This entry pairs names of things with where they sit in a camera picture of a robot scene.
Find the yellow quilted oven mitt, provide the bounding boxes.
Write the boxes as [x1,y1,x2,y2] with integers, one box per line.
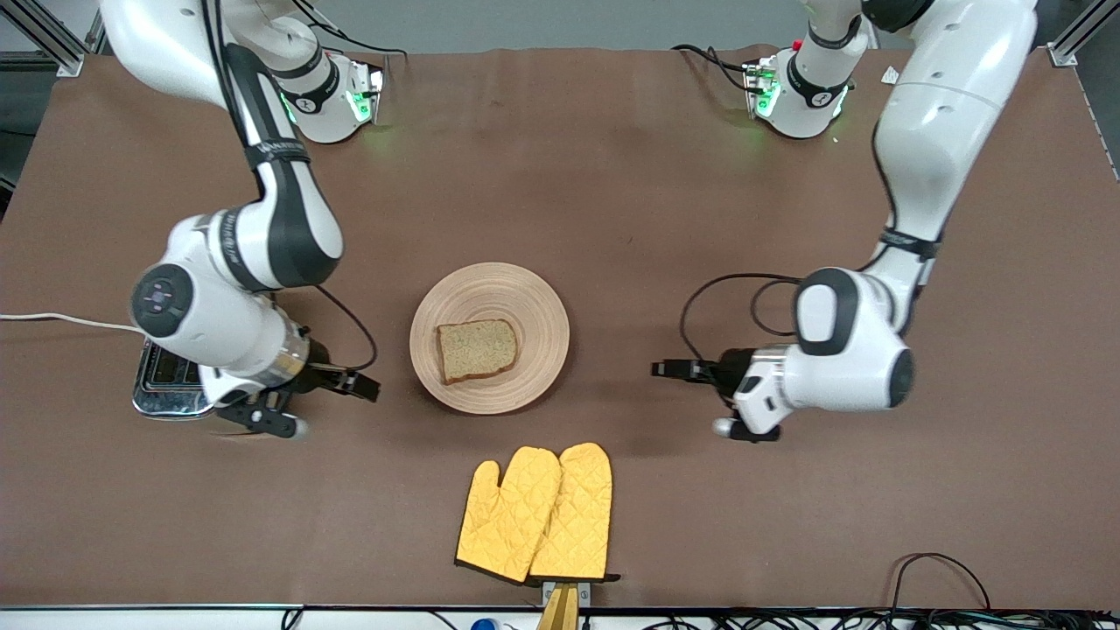
[455,446,563,585]
[528,442,622,585]

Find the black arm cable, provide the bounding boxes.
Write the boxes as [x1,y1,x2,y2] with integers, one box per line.
[679,272,807,386]
[310,283,380,376]

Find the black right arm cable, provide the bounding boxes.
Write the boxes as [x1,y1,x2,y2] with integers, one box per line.
[310,283,380,376]

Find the black cable bundle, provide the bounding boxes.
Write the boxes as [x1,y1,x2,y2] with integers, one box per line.
[647,609,1120,630]

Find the black left base cable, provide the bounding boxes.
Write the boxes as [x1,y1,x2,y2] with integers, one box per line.
[671,43,755,94]

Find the brown table cover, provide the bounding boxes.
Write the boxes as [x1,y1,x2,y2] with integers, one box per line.
[0,45,1120,611]

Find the cream and chrome toaster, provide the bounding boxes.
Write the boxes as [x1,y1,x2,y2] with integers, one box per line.
[131,341,216,422]

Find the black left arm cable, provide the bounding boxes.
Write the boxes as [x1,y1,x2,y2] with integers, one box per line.
[679,272,807,386]

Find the aluminium frame profile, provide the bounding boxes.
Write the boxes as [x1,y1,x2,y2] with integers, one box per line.
[0,0,111,78]
[1046,0,1120,69]

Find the black right base cable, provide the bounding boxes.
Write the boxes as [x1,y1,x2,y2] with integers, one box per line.
[293,0,409,60]

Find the round wooden plate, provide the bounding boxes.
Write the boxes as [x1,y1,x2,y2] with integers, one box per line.
[409,262,571,416]

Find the brown toast slice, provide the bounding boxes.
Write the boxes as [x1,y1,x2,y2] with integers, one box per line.
[436,318,520,386]

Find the yellow wooden stand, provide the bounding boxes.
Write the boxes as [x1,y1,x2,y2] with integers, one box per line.
[535,584,579,630]

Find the thin looped cable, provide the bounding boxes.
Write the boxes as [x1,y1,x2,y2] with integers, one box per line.
[890,552,993,614]

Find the black base cable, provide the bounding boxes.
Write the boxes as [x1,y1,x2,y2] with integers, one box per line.
[671,43,755,94]
[293,0,409,60]

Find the white toaster power cord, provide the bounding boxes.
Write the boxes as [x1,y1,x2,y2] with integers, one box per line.
[0,311,146,335]

